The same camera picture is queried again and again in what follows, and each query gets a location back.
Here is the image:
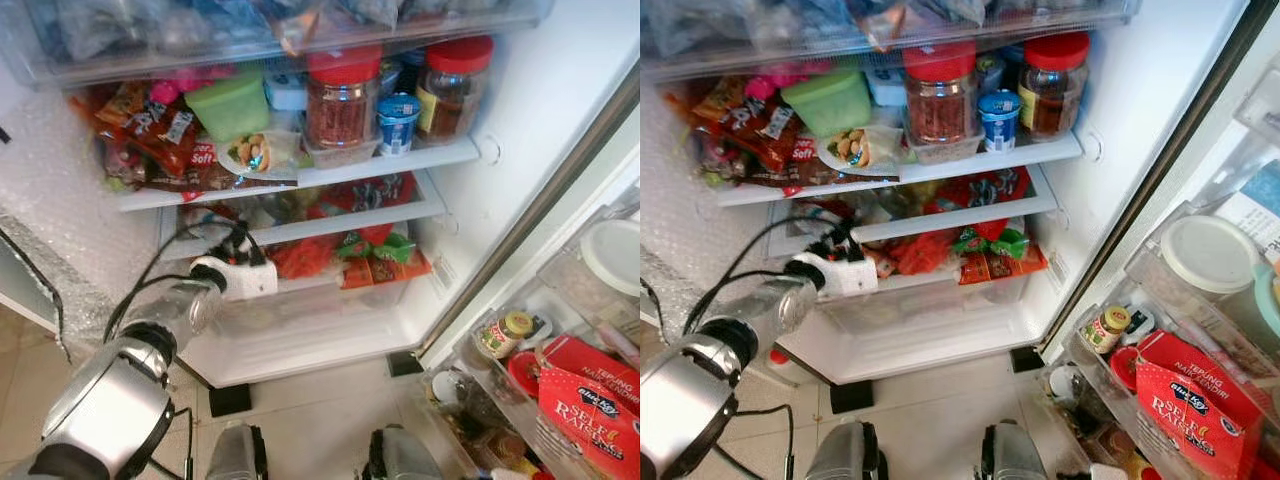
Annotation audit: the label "white fridge shelf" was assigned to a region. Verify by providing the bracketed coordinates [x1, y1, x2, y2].
[115, 138, 483, 213]
[715, 133, 1086, 208]

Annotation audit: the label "white fridge door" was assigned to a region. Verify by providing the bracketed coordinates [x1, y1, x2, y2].
[1040, 0, 1280, 480]
[420, 100, 641, 480]

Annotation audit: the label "white fridge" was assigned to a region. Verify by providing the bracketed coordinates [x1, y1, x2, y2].
[0, 0, 641, 391]
[640, 0, 1251, 386]

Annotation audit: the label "red plastic bag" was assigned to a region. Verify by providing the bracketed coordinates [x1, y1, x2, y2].
[270, 235, 336, 279]
[890, 232, 951, 276]

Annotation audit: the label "wrapped food plate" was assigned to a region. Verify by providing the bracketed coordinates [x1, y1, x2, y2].
[818, 127, 901, 179]
[218, 130, 301, 179]

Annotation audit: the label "clear crisper drawer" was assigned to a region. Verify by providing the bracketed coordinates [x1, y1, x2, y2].
[180, 265, 431, 389]
[778, 262, 1046, 386]

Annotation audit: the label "red brown snack packet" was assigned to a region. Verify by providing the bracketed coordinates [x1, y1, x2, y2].
[690, 78, 816, 191]
[95, 80, 216, 193]

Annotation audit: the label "clear plastic tub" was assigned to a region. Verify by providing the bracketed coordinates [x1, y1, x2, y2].
[903, 132, 983, 165]
[300, 135, 381, 169]

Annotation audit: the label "green red snack pack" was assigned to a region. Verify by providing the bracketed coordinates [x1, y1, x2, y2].
[950, 222, 1049, 286]
[335, 225, 433, 289]

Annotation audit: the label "red black food bag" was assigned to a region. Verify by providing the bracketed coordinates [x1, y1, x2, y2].
[930, 167, 1031, 211]
[320, 172, 416, 216]

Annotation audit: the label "green plastic container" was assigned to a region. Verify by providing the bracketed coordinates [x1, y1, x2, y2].
[780, 68, 873, 139]
[185, 68, 271, 141]

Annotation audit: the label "white chiller drawer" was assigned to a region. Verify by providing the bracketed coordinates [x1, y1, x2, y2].
[160, 172, 448, 263]
[765, 165, 1061, 259]

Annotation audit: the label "red lid jar chili flakes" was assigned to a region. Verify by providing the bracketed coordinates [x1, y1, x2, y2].
[305, 45, 383, 151]
[903, 42, 979, 146]

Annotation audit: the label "blue white yogurt cup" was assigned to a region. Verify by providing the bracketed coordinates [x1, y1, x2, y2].
[377, 93, 421, 156]
[978, 90, 1021, 153]

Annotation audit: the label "robot left leg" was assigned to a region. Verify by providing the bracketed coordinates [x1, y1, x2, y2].
[205, 423, 269, 480]
[805, 420, 881, 480]

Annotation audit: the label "robot leg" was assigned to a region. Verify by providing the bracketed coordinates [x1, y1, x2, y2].
[365, 425, 446, 480]
[805, 420, 881, 480]
[205, 423, 269, 480]
[980, 420, 1051, 480]

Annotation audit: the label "clear freezer drawer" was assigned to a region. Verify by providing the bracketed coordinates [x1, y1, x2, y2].
[640, 0, 1141, 81]
[0, 0, 556, 89]

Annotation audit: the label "white lid jar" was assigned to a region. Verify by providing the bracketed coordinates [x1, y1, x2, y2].
[1160, 215, 1259, 297]
[580, 218, 641, 297]

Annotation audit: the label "red lid jar dark content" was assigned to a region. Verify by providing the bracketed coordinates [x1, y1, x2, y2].
[1018, 32, 1091, 141]
[415, 37, 494, 141]

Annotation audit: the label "robot right leg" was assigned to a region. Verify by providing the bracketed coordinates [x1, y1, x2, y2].
[365, 425, 446, 480]
[980, 420, 1051, 480]

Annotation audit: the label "red tepung flour box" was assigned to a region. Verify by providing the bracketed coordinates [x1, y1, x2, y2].
[1140, 330, 1267, 426]
[545, 335, 641, 403]

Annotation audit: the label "small yellow lid jar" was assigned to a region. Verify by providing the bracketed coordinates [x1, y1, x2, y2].
[1080, 305, 1131, 356]
[480, 311, 536, 359]

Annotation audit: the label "red self raising flour box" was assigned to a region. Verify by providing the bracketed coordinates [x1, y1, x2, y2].
[1135, 360, 1261, 480]
[537, 365, 641, 480]

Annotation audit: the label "red round cup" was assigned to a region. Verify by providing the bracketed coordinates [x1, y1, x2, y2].
[1110, 345, 1141, 393]
[508, 350, 542, 397]

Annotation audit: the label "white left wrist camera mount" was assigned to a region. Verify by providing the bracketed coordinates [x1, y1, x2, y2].
[190, 255, 279, 301]
[790, 250, 877, 298]

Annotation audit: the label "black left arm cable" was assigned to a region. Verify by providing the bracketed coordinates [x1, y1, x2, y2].
[685, 215, 849, 336]
[103, 220, 246, 343]

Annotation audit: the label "black cable with ferrite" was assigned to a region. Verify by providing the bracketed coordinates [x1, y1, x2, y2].
[150, 405, 196, 480]
[720, 403, 797, 480]

